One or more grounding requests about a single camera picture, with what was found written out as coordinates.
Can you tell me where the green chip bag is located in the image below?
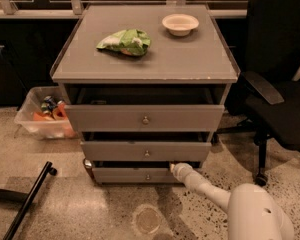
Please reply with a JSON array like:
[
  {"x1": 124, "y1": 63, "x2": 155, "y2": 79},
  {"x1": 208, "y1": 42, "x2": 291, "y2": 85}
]
[{"x1": 96, "y1": 29, "x2": 151, "y2": 56}]

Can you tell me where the black metal floor stand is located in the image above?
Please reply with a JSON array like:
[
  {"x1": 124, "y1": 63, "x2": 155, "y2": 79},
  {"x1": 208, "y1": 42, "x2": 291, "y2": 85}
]
[{"x1": 0, "y1": 161, "x2": 58, "y2": 240}]

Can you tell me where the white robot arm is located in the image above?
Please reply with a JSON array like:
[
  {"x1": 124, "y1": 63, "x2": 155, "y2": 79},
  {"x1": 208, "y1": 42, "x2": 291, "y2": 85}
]
[{"x1": 171, "y1": 56, "x2": 300, "y2": 240}]

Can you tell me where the orange snack packet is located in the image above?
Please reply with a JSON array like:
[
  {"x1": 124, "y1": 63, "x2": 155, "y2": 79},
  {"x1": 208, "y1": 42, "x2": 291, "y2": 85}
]
[{"x1": 52, "y1": 103, "x2": 67, "y2": 120}]

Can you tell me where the black office chair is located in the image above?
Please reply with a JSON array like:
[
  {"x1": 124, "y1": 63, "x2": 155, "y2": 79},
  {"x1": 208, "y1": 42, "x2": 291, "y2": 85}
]
[{"x1": 225, "y1": 0, "x2": 300, "y2": 186}]

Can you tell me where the clear plastic bin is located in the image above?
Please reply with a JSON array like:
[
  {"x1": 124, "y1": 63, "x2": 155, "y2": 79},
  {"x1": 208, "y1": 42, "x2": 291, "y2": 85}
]
[{"x1": 15, "y1": 86, "x2": 77, "y2": 139}]

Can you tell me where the grey drawer cabinet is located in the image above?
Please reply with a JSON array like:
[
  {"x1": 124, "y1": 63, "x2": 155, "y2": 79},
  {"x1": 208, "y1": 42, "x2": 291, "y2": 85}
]
[{"x1": 49, "y1": 4, "x2": 241, "y2": 186}]

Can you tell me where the grey bottom drawer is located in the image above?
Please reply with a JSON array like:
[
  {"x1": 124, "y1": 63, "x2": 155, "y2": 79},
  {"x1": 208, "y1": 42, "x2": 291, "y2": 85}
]
[{"x1": 91, "y1": 160, "x2": 204, "y2": 185}]

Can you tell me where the grey drawer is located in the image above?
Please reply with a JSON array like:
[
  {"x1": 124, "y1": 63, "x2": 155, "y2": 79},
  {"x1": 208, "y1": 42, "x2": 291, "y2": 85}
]
[
  {"x1": 65, "y1": 85, "x2": 224, "y2": 132},
  {"x1": 91, "y1": 160, "x2": 204, "y2": 185},
  {"x1": 81, "y1": 132, "x2": 211, "y2": 162}
]

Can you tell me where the blue soda can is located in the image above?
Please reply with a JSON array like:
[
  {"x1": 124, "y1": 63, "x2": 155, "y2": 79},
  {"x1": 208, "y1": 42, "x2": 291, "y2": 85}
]
[{"x1": 44, "y1": 95, "x2": 57, "y2": 110}]

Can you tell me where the grey middle drawer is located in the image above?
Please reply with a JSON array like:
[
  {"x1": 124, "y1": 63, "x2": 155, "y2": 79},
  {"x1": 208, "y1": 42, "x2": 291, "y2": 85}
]
[{"x1": 81, "y1": 132, "x2": 211, "y2": 162}]

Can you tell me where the white paper bowl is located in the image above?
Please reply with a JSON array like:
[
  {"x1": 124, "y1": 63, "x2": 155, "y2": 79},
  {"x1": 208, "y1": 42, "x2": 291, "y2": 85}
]
[{"x1": 162, "y1": 14, "x2": 199, "y2": 37}]

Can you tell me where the grey top drawer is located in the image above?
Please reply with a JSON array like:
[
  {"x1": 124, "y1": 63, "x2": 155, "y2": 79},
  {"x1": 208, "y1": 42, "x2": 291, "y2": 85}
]
[{"x1": 65, "y1": 85, "x2": 224, "y2": 132}]

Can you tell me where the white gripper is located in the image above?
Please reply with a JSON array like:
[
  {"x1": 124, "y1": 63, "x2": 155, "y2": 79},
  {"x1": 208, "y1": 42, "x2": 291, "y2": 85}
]
[{"x1": 169, "y1": 163, "x2": 194, "y2": 182}]

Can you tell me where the brown can behind cabinet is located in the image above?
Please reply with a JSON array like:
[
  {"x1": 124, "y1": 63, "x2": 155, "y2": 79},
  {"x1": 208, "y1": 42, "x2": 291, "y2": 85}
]
[{"x1": 83, "y1": 158, "x2": 94, "y2": 179}]

